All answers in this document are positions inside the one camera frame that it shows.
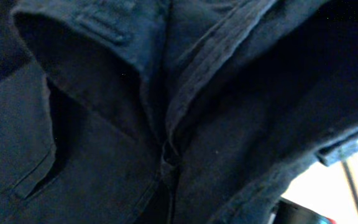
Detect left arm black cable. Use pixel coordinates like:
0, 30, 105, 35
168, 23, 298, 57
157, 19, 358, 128
340, 160, 358, 224

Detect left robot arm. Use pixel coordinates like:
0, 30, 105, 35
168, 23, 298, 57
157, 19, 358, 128
272, 198, 337, 224

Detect navy blue shorts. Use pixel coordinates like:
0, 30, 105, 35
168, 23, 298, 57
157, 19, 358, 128
0, 0, 358, 223

